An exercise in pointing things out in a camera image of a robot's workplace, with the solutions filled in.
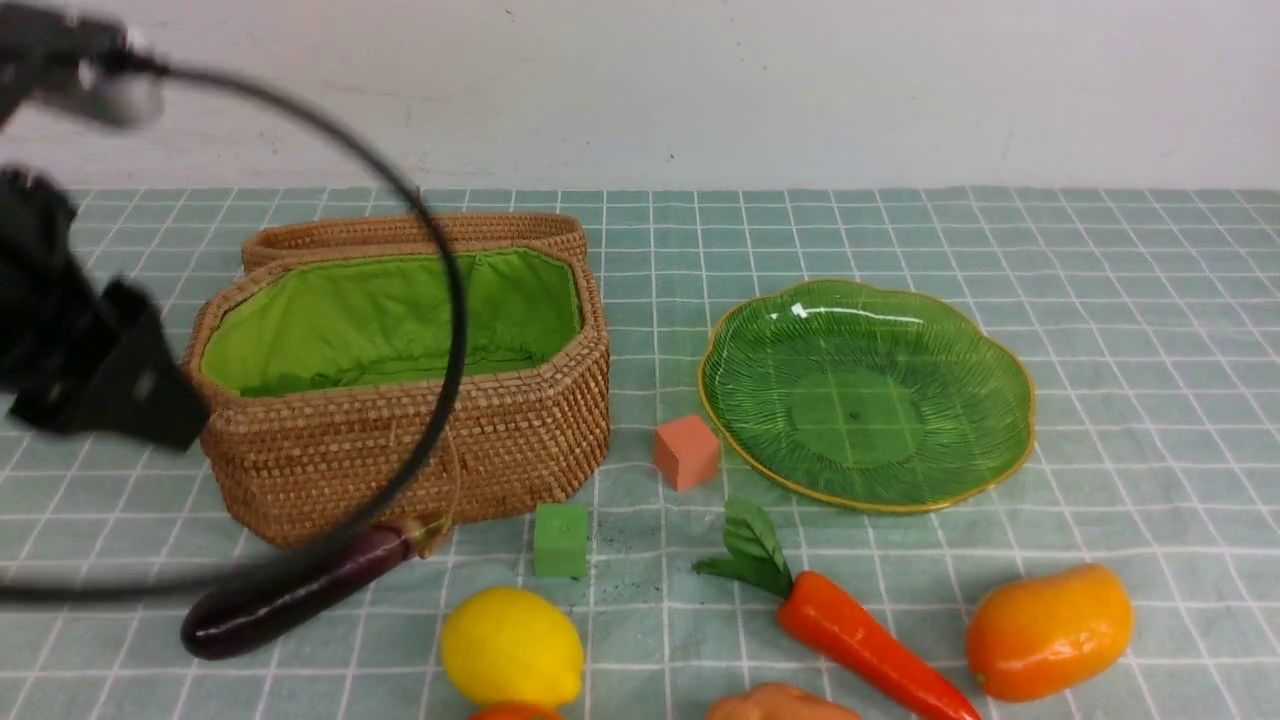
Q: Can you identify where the wicker basket lid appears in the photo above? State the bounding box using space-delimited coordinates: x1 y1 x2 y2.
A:
239 211 588 272

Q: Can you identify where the yellow lemon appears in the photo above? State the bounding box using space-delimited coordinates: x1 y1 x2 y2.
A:
439 585 586 710

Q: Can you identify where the orange yellow mango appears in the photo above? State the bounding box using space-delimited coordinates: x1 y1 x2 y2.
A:
965 562 1135 703

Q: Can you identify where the woven wicker basket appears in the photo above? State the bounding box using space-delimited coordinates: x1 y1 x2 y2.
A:
183 243 611 547

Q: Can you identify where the dark purple eggplant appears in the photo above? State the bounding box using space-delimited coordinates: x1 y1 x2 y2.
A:
180 512 452 661

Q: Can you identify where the orange carrot with leaves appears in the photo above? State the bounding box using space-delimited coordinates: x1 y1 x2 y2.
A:
692 495 980 719

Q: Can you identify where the green glass plate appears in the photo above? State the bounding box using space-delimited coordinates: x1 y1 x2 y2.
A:
698 279 1037 515

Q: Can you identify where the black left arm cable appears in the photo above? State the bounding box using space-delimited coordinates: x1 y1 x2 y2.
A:
0 60 471 607

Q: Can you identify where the green checkered tablecloth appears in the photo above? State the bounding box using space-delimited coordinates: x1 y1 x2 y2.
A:
1 187 1279 719

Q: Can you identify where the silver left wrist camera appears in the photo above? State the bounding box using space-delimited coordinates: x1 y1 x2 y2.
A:
1 1 164 129

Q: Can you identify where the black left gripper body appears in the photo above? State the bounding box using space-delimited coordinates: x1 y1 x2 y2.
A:
1 168 111 395

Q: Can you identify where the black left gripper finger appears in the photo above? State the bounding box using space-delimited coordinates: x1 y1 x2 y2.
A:
8 278 211 451

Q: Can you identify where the orange persimmon with green top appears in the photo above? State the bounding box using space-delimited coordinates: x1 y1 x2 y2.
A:
468 702 563 720

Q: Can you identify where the tan potato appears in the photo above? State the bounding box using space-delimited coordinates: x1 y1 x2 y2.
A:
705 683 861 720

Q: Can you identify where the green foam cube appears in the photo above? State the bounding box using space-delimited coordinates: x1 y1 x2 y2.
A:
532 503 591 579

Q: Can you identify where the salmon pink foam cube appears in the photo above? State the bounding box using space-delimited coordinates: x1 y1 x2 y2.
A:
653 414 721 492

